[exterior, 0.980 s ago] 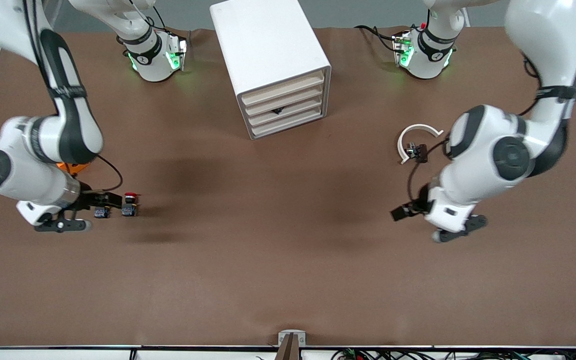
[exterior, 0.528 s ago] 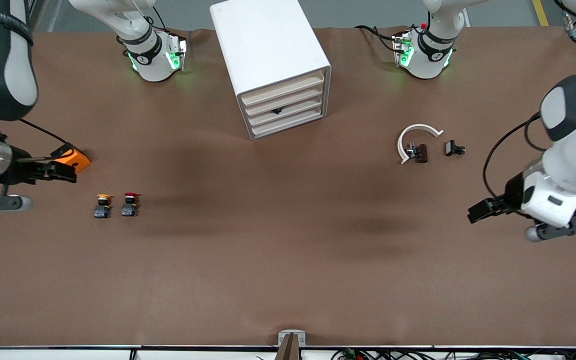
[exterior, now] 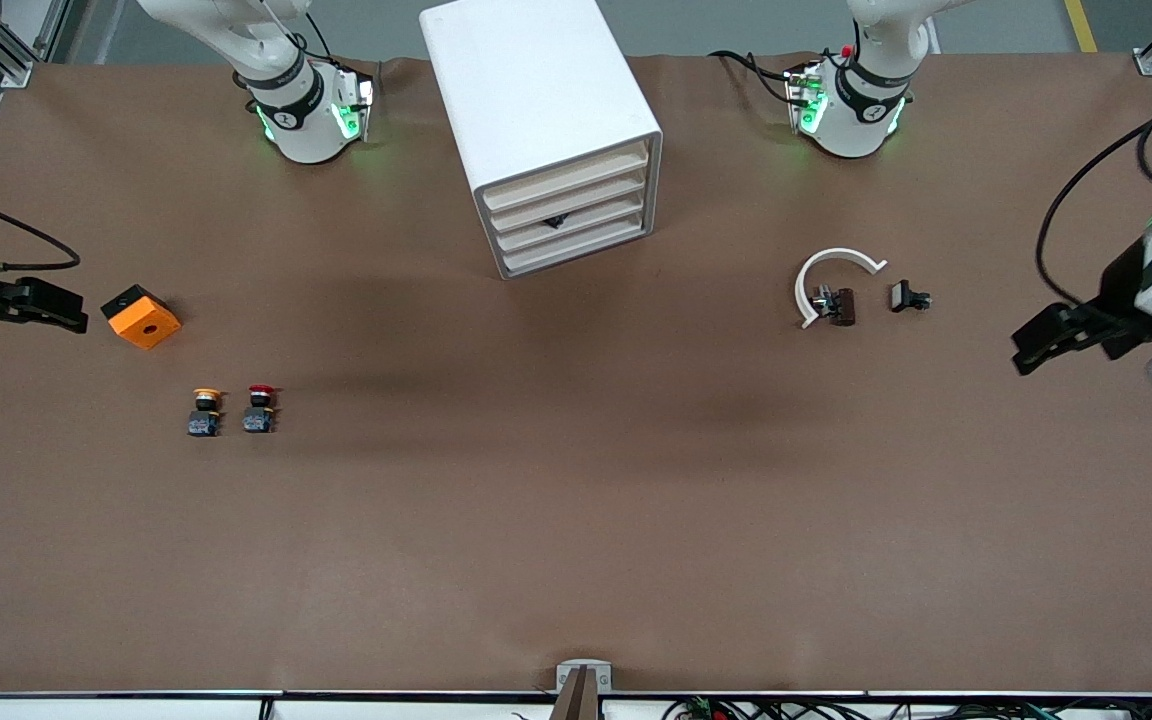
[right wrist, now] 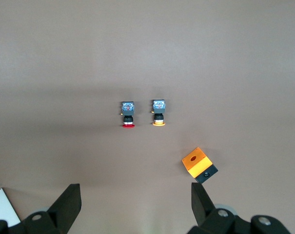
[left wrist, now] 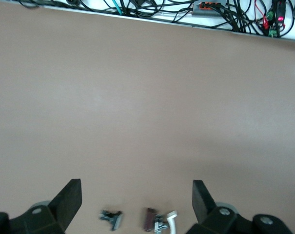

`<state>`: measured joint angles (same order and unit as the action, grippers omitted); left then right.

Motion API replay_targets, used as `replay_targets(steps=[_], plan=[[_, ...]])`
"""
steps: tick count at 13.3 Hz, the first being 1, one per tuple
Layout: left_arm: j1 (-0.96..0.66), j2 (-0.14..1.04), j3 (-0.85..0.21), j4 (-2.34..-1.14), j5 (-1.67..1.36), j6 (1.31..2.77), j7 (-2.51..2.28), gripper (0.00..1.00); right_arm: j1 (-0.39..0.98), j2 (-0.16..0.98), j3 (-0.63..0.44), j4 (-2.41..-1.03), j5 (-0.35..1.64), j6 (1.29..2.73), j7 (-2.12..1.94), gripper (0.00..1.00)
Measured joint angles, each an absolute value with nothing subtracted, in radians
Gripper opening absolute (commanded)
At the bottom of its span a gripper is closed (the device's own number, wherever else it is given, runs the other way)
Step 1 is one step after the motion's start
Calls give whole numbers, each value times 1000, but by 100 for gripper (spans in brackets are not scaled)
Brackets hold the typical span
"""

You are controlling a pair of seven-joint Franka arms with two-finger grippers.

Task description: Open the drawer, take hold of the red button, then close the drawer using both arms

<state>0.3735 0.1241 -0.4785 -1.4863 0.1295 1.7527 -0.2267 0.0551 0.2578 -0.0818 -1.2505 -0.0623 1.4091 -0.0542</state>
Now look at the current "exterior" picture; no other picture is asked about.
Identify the white drawer cabinet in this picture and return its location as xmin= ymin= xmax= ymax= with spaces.
xmin=420 ymin=0 xmax=664 ymax=281

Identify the white curved plastic ring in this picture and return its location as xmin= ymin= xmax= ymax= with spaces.
xmin=794 ymin=247 xmax=888 ymax=331

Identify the black cable tangle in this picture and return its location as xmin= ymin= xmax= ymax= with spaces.
xmin=661 ymin=697 xmax=1152 ymax=720

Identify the white drawer with black handle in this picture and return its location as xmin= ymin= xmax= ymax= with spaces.
xmin=494 ymin=186 xmax=655 ymax=257

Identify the white table edge rail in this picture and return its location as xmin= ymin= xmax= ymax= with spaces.
xmin=0 ymin=690 xmax=1152 ymax=720

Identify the white plain cabinet drawer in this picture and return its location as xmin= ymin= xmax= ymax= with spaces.
xmin=482 ymin=138 xmax=651 ymax=213
xmin=488 ymin=162 xmax=653 ymax=235
xmin=501 ymin=210 xmax=657 ymax=279

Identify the silver base connector box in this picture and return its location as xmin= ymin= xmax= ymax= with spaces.
xmin=784 ymin=62 xmax=829 ymax=136
xmin=333 ymin=62 xmax=377 ymax=143

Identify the orange box with hole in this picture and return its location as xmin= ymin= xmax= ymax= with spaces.
xmin=100 ymin=284 xmax=182 ymax=351

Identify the red push button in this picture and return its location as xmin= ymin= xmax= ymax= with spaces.
xmin=242 ymin=384 xmax=280 ymax=436

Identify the black arm base cable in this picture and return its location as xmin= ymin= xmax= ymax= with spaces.
xmin=708 ymin=48 xmax=799 ymax=106

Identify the yellow push button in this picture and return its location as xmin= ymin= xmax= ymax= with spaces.
xmin=186 ymin=388 xmax=227 ymax=439

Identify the grey metal table bracket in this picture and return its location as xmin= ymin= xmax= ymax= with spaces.
xmin=555 ymin=660 xmax=614 ymax=696

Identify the brown table cover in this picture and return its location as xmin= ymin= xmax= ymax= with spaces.
xmin=0 ymin=55 xmax=1152 ymax=696

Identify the brown switch block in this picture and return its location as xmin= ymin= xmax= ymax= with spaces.
xmin=812 ymin=285 xmax=857 ymax=328

